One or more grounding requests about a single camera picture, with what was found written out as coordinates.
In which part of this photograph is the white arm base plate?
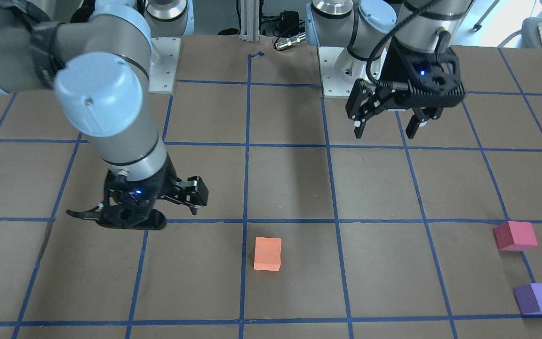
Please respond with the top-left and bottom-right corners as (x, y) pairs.
(149, 37), (181, 94)
(318, 47), (369, 99)

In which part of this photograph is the aluminium frame post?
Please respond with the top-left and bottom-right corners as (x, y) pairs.
(236, 0), (262, 44)

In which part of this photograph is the red foam block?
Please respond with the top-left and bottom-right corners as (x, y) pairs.
(493, 220), (538, 251)

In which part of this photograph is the orange foam block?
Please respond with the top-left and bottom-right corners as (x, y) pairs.
(253, 236), (282, 272)

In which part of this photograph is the purple foam block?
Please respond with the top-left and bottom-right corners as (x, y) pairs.
(513, 283), (542, 315)

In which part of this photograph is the silver cylindrical connector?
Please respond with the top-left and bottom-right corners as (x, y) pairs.
(273, 32), (307, 51)

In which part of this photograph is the black power adapter background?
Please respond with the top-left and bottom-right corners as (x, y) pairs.
(278, 10), (300, 32)

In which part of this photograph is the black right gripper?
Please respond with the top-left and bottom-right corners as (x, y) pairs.
(66, 156), (209, 230)

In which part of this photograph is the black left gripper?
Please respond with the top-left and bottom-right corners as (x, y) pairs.
(345, 40), (467, 139)

